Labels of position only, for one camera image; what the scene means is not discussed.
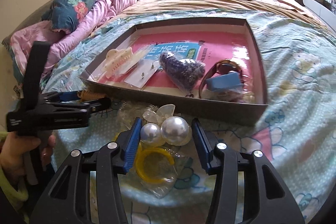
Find pearl hair ornament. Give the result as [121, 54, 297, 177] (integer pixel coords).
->
[140, 104, 192, 147]

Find yellow rings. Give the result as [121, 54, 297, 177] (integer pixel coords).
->
[133, 143, 195, 200]

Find dark blue bead bag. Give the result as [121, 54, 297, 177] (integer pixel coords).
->
[159, 51, 206, 94]

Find left hand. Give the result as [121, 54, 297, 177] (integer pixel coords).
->
[1, 132, 41, 188]

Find cream hair claw clip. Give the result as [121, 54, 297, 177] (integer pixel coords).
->
[101, 47, 133, 79]

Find small clear earring bag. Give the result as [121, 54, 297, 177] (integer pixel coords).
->
[124, 59, 160, 89]

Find pink quilt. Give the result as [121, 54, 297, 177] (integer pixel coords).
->
[10, 0, 138, 76]

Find blue floral pillow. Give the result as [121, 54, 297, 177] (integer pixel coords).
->
[41, 0, 96, 34]

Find pink book in tray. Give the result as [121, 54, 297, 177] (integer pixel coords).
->
[103, 31, 254, 94]

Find hello kitty bed sheet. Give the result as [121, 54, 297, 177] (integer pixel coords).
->
[44, 9, 335, 223]

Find blue small box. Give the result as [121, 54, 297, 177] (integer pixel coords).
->
[206, 72, 243, 92]

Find dark shallow box tray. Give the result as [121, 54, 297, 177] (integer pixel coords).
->
[80, 17, 268, 125]

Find tan bed blanket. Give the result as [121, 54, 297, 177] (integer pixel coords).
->
[122, 0, 329, 31]

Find white dressing table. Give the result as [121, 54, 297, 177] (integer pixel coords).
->
[295, 0, 335, 31]

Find dark red bracelet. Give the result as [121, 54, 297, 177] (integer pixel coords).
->
[198, 59, 244, 98]

